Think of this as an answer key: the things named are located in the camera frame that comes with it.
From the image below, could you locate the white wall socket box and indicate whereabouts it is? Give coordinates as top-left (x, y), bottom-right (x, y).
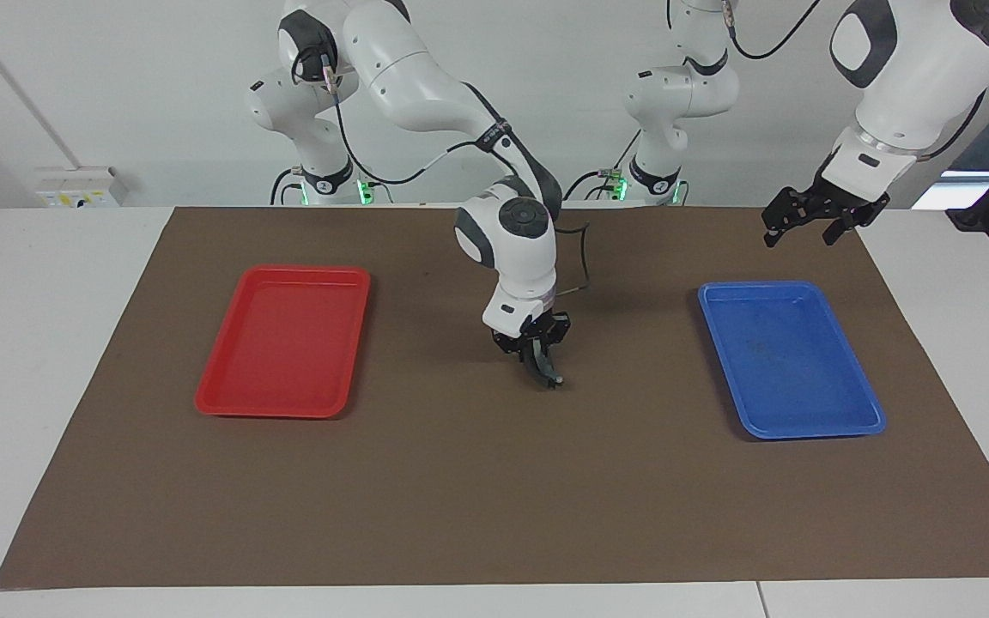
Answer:
top-left (35, 166), bottom-right (129, 209)

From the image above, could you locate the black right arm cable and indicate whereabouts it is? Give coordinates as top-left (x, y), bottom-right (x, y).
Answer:
top-left (293, 47), bottom-right (592, 299)

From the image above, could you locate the black left base cable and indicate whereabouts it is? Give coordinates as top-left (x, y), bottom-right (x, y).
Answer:
top-left (565, 170), bottom-right (624, 201)

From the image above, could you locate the blue plastic tray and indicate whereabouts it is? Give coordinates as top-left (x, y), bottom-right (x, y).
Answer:
top-left (697, 281), bottom-right (887, 441)

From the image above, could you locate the curved black brake pad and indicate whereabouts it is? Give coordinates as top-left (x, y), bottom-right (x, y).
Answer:
top-left (529, 348), bottom-right (566, 390)

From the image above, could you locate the red plastic tray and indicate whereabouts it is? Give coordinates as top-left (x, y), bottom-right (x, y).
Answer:
top-left (194, 264), bottom-right (372, 420)

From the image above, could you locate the brown table mat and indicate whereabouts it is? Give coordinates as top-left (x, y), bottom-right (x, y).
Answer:
top-left (0, 206), bottom-right (989, 590)

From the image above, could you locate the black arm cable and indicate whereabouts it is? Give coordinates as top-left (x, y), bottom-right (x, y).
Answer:
top-left (293, 47), bottom-right (592, 299)
top-left (722, 0), bottom-right (989, 164)

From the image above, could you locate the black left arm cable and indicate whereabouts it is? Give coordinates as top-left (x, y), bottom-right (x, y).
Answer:
top-left (722, 0), bottom-right (989, 164)

